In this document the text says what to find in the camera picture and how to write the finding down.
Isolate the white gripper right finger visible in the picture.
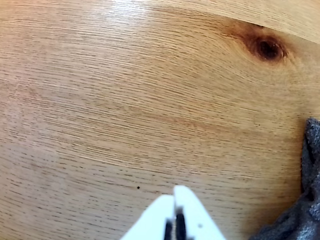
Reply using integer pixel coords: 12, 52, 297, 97
173, 184, 226, 240

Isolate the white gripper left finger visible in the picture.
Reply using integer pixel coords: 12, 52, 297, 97
119, 194, 175, 240

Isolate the grey fuzzy cloth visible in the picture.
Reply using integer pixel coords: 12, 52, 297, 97
249, 116, 320, 240

